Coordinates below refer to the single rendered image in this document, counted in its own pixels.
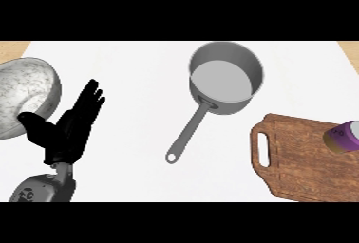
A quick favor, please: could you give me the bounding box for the white marbled bowl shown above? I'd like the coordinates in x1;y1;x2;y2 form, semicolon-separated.
0;56;63;140

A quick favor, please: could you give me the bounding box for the grey metal saucepan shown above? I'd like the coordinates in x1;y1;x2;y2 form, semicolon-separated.
164;41;264;165

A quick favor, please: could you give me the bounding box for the brown wooden cutting board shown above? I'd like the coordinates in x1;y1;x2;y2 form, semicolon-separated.
250;113;359;203

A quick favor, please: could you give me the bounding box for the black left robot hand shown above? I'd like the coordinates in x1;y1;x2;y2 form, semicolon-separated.
16;79;106;166

